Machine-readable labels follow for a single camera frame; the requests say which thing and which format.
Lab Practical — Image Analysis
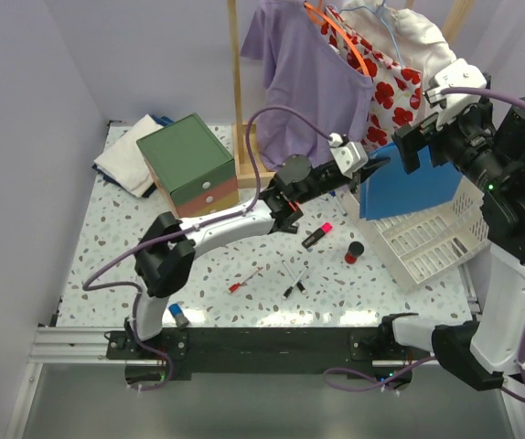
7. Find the blue document folder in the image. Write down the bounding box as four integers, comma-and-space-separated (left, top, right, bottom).
359, 144, 462, 220

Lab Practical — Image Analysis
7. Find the light blue clothes hanger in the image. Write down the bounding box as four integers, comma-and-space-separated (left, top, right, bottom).
375, 0, 404, 67

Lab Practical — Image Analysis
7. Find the blue cap marker right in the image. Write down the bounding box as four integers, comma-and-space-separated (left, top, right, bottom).
329, 190, 348, 217

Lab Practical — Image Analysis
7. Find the black cap marker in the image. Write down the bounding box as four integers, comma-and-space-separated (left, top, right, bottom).
282, 267, 307, 300
282, 260, 306, 294

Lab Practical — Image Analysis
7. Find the black cap marker upper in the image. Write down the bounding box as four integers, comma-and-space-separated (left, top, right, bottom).
282, 260, 306, 294

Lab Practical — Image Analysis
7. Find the white file rack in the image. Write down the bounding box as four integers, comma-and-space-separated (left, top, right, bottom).
337, 178, 489, 291

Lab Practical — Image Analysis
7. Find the blue grey stamp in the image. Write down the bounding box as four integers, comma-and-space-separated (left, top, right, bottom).
168, 303, 190, 329

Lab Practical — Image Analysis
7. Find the wooden clothes rack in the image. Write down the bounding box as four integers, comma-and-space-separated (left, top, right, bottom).
226, 0, 477, 189

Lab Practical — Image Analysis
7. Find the folded white cloth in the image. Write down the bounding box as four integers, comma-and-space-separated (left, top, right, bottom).
93, 113, 163, 198

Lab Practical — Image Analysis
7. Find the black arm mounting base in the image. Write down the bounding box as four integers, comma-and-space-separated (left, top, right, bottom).
106, 327, 433, 383

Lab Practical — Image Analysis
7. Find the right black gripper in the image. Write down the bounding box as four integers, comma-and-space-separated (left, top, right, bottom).
393, 94, 517, 193

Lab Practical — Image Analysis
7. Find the red floral dress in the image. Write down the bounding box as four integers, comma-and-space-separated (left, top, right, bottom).
325, 5, 423, 152

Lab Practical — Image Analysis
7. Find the pink highlighter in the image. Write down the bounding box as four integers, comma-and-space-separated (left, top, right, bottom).
302, 222, 333, 249

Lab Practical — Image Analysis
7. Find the purple t-shirt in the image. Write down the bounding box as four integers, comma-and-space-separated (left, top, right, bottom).
241, 1, 374, 170

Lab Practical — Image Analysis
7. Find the black cap marker lower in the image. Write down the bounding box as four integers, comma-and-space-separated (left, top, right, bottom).
282, 267, 307, 300

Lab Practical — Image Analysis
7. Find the three-drawer desk organizer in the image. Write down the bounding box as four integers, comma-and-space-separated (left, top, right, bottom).
136, 113, 239, 218

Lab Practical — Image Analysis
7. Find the orange clothes hanger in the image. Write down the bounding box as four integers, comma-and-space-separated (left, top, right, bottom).
303, 1, 370, 77

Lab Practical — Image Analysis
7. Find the red black stamp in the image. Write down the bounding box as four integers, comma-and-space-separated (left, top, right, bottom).
344, 241, 365, 264

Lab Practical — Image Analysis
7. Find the red cap marker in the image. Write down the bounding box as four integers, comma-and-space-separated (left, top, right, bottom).
229, 267, 262, 294

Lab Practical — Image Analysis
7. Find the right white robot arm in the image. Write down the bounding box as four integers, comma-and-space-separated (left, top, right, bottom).
377, 98, 525, 391

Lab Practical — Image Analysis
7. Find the cream white shirt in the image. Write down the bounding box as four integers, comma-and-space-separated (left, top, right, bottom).
338, 1, 456, 124

